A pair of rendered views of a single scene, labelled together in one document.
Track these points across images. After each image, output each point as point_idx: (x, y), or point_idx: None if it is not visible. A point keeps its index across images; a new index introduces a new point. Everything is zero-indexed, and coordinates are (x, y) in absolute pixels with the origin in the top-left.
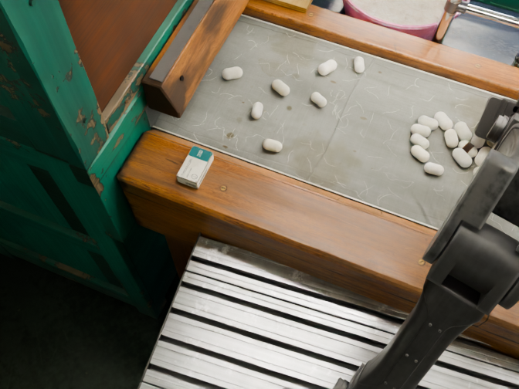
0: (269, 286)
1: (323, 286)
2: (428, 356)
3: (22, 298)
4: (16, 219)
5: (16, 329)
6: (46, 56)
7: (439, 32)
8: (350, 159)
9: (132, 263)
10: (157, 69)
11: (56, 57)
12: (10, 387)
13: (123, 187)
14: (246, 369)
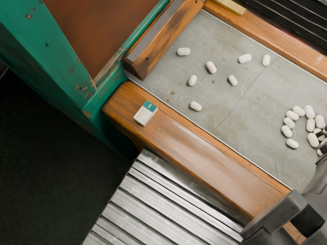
0: (175, 187)
1: (207, 195)
2: None
3: (56, 131)
4: (53, 100)
5: (50, 148)
6: (56, 66)
7: None
8: (241, 124)
9: (111, 139)
10: (132, 52)
11: (63, 64)
12: (43, 179)
13: (104, 113)
14: (151, 231)
